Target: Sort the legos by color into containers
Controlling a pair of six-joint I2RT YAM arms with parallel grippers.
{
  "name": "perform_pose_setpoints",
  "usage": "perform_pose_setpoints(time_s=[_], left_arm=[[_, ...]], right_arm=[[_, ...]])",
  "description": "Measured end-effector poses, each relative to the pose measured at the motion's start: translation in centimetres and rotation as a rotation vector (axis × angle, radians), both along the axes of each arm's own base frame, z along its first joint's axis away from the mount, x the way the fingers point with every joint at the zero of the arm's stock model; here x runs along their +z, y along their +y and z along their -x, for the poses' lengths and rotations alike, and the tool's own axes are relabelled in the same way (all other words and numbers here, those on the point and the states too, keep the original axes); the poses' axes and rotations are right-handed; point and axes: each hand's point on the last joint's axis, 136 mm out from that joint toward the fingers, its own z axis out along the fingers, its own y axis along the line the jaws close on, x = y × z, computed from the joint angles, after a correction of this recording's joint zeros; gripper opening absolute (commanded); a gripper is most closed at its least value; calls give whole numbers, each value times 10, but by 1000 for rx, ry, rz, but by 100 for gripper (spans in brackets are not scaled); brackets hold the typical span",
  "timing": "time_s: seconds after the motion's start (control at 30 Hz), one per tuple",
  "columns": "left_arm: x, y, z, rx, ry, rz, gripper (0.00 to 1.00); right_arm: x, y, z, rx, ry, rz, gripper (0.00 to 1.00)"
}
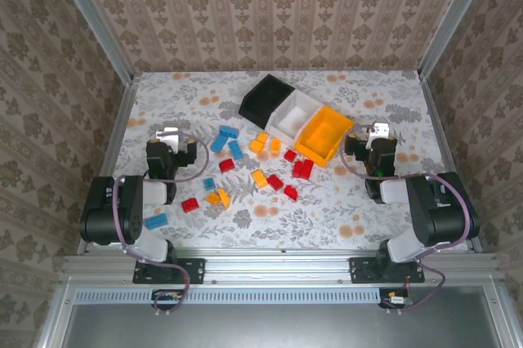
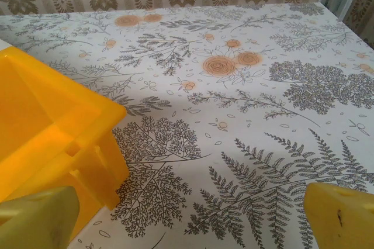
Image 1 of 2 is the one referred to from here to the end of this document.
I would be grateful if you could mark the orange plastic bin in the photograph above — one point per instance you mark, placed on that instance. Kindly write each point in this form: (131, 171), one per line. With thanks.
(323, 135)

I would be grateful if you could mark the small blue lego brick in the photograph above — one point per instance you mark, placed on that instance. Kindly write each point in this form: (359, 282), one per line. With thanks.
(209, 183)

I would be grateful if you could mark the red lego brick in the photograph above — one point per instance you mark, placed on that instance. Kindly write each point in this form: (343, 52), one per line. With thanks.
(291, 193)
(297, 169)
(307, 168)
(275, 182)
(226, 166)
(290, 155)
(190, 205)

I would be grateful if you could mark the small yellow lego brick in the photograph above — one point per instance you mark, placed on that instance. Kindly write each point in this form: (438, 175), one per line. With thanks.
(213, 199)

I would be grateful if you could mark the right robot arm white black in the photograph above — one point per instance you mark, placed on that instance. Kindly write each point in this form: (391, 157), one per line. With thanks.
(445, 213)

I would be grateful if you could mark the long blue lego brick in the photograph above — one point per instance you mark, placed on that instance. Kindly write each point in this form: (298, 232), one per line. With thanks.
(218, 143)

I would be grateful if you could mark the yellow curved lego piece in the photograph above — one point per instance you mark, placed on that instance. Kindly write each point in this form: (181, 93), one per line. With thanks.
(224, 197)

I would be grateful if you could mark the white plastic bin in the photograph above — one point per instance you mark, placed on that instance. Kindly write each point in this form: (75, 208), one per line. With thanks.
(292, 117)

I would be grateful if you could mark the floral patterned table sheet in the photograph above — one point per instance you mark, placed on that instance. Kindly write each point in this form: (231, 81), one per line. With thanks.
(327, 217)

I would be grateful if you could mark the black plastic bin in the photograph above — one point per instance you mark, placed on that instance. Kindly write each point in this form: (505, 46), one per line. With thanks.
(263, 101)

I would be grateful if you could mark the small connector board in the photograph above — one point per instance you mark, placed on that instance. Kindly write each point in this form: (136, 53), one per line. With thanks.
(396, 300)
(167, 297)

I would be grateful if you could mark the grey metal panel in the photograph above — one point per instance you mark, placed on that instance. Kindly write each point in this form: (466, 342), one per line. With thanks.
(265, 327)

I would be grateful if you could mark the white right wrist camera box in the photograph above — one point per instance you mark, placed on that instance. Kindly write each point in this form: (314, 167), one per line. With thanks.
(379, 130)

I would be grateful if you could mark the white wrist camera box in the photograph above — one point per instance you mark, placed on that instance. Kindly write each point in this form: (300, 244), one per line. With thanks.
(379, 130)
(168, 137)

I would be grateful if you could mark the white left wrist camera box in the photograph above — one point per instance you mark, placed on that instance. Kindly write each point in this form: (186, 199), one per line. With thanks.
(168, 137)

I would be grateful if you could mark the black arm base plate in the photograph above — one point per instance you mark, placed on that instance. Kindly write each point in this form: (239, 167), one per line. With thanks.
(197, 270)
(359, 270)

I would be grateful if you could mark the aluminium frame post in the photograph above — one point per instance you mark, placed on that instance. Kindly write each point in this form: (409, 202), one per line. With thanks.
(453, 17)
(92, 17)

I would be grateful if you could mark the aluminium cross rail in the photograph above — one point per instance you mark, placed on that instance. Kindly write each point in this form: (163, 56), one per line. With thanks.
(278, 266)

